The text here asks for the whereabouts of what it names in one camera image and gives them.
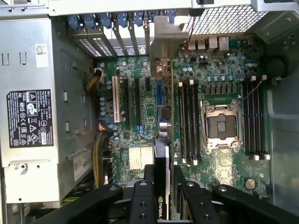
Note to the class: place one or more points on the silver finned heatsink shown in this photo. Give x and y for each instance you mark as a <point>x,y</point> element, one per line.
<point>140,158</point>

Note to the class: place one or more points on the metal socket cover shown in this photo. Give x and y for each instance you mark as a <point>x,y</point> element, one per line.
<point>223,142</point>

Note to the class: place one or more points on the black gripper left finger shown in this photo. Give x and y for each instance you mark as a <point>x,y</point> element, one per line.
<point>142,205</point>

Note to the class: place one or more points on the CPU socket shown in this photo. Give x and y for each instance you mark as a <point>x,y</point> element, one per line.
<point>222,127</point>

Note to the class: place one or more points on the thin metal locking lever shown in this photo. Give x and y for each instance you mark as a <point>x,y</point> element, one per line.
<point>204,140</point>
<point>251,93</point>

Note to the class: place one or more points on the green motherboard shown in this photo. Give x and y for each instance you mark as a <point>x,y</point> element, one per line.
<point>224,172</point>

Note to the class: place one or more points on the white expansion slot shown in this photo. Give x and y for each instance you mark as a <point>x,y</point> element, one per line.
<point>116,100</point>

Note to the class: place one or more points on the long black expansion slot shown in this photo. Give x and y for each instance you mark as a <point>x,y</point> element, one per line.
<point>126,102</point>
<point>138,102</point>

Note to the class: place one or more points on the graphics card with black shroud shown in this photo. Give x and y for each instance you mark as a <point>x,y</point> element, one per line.
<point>161,161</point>

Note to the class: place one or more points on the grey power supply unit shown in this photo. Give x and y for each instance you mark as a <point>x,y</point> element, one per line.
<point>35,70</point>

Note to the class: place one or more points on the black RAM slot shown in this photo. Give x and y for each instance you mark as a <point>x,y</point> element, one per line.
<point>252,116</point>
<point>263,116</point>
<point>257,116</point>
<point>182,121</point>
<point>246,116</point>
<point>193,121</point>
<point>198,121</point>
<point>187,121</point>

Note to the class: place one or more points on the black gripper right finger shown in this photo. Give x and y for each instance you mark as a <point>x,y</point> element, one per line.
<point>198,205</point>

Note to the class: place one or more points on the blue expansion slot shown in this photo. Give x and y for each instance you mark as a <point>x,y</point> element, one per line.
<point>159,95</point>

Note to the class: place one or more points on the short black expansion slot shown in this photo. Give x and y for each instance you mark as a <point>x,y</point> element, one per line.
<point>148,84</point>

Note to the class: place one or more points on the open grey PC case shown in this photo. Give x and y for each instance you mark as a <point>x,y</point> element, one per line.
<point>280,140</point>

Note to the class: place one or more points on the round coin battery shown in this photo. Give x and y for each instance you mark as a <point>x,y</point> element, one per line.
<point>250,184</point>

